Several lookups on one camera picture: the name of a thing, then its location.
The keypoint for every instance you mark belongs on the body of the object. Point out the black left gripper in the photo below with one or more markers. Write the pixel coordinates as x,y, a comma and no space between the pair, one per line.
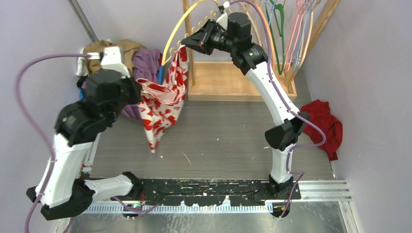
136,88

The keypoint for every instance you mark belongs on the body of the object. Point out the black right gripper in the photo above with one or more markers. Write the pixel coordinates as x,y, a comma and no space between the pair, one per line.
200,40

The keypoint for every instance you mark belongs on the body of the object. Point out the red poppy print skirt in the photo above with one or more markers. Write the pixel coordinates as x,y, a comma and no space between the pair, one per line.
162,104

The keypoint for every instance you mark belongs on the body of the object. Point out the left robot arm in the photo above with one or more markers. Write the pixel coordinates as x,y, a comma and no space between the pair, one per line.
62,192

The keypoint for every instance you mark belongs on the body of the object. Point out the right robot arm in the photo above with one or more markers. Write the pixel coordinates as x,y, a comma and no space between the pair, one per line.
252,60

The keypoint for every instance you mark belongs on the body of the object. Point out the wavy wooden hanger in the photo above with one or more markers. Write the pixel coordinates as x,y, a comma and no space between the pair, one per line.
173,44

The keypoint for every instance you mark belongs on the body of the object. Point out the wooden hanger rack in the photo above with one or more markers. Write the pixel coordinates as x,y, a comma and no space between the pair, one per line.
222,81

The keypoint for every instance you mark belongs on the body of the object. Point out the light wooden hanger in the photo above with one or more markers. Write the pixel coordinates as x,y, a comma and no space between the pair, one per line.
254,27

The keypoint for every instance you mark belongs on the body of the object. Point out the orange hanger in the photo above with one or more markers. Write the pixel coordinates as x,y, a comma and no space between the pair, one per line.
269,42

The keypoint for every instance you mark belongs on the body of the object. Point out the green hanger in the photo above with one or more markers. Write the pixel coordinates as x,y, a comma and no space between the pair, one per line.
276,11

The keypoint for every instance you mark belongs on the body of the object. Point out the pink hanger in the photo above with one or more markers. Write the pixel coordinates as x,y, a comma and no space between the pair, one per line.
297,18

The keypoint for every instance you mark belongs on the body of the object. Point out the beige wooden hanger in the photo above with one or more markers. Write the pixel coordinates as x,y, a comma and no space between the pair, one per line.
305,33

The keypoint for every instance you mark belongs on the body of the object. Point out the purple garment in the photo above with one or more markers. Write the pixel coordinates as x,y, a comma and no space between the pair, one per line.
146,65

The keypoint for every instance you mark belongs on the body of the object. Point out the tan garment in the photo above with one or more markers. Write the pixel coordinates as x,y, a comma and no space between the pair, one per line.
129,48

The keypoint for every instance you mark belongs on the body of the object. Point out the blue plastic basket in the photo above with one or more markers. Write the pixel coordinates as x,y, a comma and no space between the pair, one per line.
82,79

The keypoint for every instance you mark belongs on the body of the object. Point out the white garment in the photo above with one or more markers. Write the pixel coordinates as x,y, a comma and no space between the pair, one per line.
82,69

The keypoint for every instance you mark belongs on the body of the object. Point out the red garment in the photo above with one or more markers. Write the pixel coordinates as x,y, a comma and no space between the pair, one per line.
320,115

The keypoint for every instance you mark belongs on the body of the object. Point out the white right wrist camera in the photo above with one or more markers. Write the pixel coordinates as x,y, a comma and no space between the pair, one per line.
222,20

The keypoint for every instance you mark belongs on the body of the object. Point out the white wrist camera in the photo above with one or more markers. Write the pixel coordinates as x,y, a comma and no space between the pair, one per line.
222,20
112,58

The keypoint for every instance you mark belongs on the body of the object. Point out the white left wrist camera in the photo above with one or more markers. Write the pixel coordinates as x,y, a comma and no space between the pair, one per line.
112,58

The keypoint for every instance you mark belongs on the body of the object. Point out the light blue wire hanger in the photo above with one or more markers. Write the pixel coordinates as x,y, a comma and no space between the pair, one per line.
277,39

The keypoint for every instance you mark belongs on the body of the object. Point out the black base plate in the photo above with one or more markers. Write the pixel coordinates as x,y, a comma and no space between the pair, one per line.
211,192

